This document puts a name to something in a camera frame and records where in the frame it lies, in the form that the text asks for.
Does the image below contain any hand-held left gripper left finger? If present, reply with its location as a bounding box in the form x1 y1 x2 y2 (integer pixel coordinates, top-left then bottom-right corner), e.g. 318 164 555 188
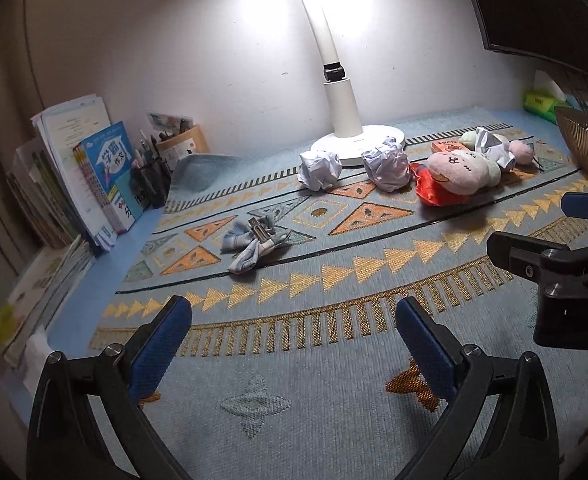
26 295 194 480

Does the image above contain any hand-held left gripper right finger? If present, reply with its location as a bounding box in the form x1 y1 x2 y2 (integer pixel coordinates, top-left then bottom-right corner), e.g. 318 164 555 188
395 296 560 480

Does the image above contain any golden wire basket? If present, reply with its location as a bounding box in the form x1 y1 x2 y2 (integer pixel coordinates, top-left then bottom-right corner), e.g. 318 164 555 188
554 106 588 191

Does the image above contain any pink caterpillar plush toy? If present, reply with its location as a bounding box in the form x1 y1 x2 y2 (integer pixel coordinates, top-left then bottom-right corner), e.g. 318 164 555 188
426 130 537 196

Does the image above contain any red cloth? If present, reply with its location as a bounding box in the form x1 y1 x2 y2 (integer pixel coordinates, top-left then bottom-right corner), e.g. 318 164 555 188
410 162 467 207

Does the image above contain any blue plaid bow hair clip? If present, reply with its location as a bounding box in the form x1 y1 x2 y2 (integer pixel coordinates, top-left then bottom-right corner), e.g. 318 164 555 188
220 212 292 275

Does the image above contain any small orange box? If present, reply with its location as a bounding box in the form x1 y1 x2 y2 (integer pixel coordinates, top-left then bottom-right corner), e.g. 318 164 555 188
430 137 467 155

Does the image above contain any green tissue pack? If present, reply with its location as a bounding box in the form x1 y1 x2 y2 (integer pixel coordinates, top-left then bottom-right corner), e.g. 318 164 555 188
523 71 565 116

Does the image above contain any small white blue card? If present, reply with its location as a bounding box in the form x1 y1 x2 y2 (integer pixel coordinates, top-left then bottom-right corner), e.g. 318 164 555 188
94 225 117 251

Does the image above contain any white tissue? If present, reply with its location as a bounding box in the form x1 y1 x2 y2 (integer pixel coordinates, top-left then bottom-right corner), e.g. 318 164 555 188
21 327 50 386

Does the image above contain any blue patterned woven mat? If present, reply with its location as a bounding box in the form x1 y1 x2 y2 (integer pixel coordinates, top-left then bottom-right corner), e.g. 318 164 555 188
86 107 588 480

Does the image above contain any stack of flat books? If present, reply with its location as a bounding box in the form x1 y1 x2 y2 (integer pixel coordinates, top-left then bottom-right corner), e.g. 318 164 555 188
0 237 97 366

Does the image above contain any teal notebook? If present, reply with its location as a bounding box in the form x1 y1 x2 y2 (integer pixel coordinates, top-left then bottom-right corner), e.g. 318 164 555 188
111 175 147 231

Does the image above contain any black mesh pen holder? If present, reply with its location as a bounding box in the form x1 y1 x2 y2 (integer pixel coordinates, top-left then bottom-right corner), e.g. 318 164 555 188
130 157 172 211

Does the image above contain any blue cover book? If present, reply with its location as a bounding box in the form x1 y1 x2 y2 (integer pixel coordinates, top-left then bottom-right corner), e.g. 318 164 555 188
73 121 140 233

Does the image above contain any row of leaning books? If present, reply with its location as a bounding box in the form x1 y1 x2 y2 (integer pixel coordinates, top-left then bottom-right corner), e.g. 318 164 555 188
6 137 95 261

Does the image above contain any cardboard box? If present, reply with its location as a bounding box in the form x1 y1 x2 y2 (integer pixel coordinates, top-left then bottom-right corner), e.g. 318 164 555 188
155 125 210 171

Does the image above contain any dark monitor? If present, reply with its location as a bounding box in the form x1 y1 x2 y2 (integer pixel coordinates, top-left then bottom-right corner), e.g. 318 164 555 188
456 0 588 86

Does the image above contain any colourful card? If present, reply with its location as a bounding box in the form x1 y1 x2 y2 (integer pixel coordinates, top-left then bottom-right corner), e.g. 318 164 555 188
146 111 195 136

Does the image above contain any white desk lamp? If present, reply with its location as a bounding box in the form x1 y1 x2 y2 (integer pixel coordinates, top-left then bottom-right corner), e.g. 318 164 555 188
284 0 406 167

